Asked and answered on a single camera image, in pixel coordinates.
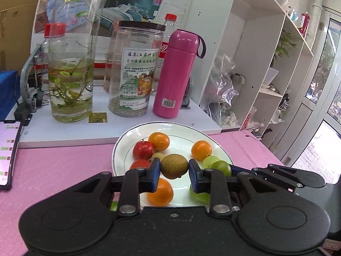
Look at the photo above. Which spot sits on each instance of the brown kiwi fruit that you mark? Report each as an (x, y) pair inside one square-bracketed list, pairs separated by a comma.
[(174, 165)]

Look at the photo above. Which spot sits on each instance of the red spray can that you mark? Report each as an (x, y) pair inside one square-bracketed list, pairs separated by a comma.
[(304, 24)]

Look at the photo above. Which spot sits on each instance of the small green jujube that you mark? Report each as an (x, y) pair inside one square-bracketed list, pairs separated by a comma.
[(157, 155)]

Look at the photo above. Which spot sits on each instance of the red packet in plastic bag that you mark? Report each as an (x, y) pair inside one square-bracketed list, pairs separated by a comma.
[(251, 118)]

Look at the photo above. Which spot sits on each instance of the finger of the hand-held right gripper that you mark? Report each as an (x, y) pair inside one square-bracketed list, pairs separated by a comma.
[(241, 169)]

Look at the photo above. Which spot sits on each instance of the orange tangerine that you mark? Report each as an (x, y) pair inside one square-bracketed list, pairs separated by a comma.
[(201, 149), (159, 141), (160, 193)]

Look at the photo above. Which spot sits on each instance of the red apple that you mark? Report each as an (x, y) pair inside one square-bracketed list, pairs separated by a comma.
[(143, 149), (140, 164)]

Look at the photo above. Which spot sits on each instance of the red capped soda bottle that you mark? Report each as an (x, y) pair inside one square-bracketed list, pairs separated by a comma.
[(170, 20)]

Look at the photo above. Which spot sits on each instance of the black smartphone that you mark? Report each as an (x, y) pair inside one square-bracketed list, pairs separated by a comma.
[(8, 152)]

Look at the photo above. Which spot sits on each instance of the white plate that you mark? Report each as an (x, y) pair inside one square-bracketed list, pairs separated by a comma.
[(181, 144)]

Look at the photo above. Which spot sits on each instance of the white shelf unit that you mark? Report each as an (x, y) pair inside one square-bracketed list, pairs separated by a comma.
[(239, 45)]

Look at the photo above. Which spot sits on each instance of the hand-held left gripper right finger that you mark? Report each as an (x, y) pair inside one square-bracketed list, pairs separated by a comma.
[(193, 176)]

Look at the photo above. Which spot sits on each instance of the black plug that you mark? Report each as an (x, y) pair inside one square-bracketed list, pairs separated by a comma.
[(23, 114)]

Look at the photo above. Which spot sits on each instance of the clear labelled plastic jar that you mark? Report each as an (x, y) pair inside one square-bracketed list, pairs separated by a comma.
[(135, 85)]

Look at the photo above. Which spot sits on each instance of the tall glass vase with plant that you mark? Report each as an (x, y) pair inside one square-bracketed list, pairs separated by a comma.
[(72, 98)]

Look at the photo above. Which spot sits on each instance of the clear red capped plastic bottle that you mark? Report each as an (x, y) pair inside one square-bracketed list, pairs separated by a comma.
[(54, 30)]

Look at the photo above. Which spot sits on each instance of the pink thermos bottle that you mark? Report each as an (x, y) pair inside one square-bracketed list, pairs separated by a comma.
[(173, 80)]

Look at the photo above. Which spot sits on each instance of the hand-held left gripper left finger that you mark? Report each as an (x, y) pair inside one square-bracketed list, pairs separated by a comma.
[(156, 174)]

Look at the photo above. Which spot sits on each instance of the pink floral tablecloth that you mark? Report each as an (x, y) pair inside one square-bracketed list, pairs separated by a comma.
[(66, 160)]

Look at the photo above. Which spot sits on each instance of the green potted plant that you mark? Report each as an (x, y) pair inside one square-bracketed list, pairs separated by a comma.
[(286, 42)]

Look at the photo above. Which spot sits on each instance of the brown cardboard box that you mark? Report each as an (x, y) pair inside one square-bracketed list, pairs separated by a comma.
[(13, 18)]

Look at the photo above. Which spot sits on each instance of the white pipe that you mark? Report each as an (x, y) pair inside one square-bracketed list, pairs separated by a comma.
[(317, 0)]

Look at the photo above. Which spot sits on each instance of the white machine platform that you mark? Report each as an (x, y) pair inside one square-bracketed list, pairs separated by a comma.
[(106, 133)]

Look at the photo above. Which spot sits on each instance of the clear plastic bag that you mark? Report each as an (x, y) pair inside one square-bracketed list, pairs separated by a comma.
[(218, 90)]

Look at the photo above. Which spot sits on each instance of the blue box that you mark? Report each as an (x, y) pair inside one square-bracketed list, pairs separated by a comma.
[(6, 93)]

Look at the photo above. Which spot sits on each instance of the white framed glass door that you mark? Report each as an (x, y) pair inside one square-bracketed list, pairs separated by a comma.
[(306, 117)]

